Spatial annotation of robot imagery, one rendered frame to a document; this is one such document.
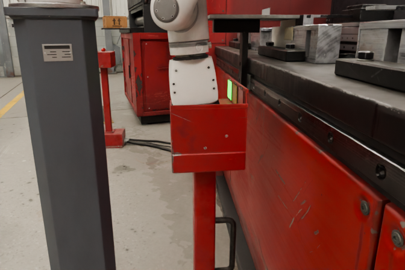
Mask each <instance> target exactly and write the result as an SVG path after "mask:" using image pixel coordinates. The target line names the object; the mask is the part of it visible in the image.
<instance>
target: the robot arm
mask: <svg viewBox="0 0 405 270"><path fill-rule="evenodd" d="M17 1H18V2H15V3H10V4H8V6H9V7H43V8H95V9H98V12H99V7H98V6H95V5H87V4H86V2H85V1H83V0H17ZM150 10H151V16H152V19H153V21H154V22H155V24H156V25H157V26H159V27H160V28H162V29H164V30H167V31H168V40H169V51H170V55H175V57H173V59H172V60H170V61H169V87H170V94H171V101H172V104H171V105H201V104H220V103H219V100H218V85H217V80H216V73H215V67H214V64H213V60H212V56H209V55H208V54H206V52H208V51H209V48H212V44H211V42H208V40H209V25H208V16H207V1H206V0H151V6H150Z"/></svg>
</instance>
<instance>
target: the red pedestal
mask: <svg viewBox="0 0 405 270"><path fill-rule="evenodd" d="M98 63H99V68H100V70H101V84H102V98H103V105H104V119H105V129H104V133H105V147H106V148H123V146H124V138H125V129H124V128H113V129H112V122H111V107H110V92H109V84H108V68H112V67H113V66H115V65H116V60H115V52H114V51H106V49H105V48H102V49H101V51H98Z"/></svg>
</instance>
